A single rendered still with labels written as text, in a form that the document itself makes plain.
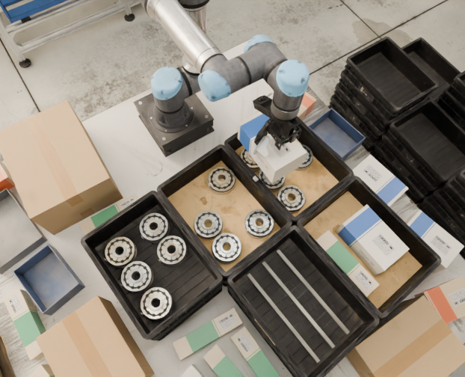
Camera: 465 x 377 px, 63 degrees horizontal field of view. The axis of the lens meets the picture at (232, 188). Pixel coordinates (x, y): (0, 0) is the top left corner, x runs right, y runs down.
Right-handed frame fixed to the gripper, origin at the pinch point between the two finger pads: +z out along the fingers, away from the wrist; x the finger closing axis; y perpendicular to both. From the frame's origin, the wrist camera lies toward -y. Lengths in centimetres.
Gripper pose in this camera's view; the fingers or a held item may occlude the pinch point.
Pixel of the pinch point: (271, 141)
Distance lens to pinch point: 121.5
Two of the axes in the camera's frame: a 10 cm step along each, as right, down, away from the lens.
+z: -0.3, 3.9, 9.2
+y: 5.5, 7.7, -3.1
